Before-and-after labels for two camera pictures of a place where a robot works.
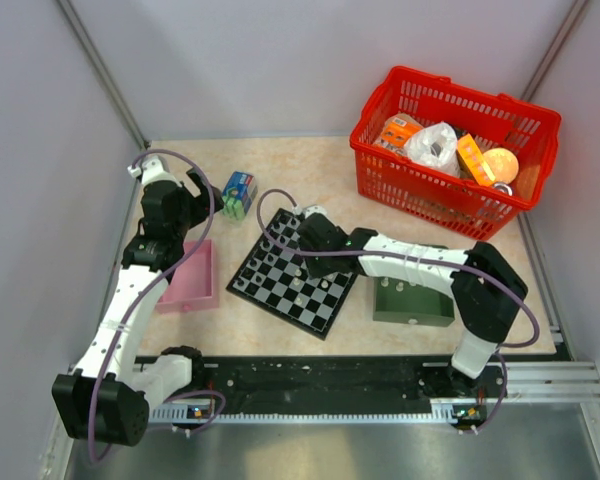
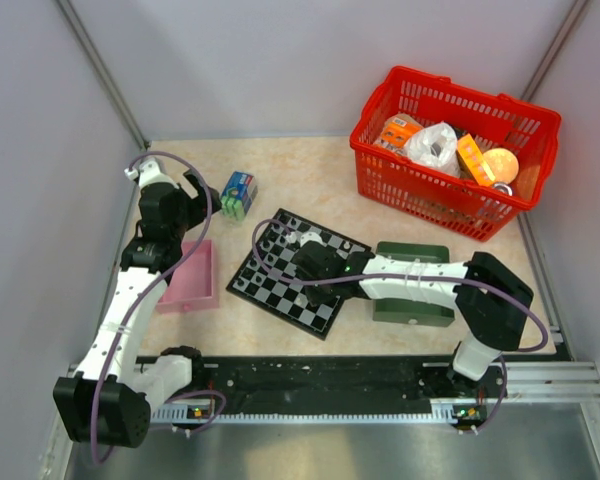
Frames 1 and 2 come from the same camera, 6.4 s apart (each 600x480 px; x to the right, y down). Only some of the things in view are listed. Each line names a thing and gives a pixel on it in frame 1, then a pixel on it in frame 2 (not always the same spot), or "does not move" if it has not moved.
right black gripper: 315,270 → 317,298
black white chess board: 280,283 does not move
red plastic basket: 469,206 does not move
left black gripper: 199,204 does not move
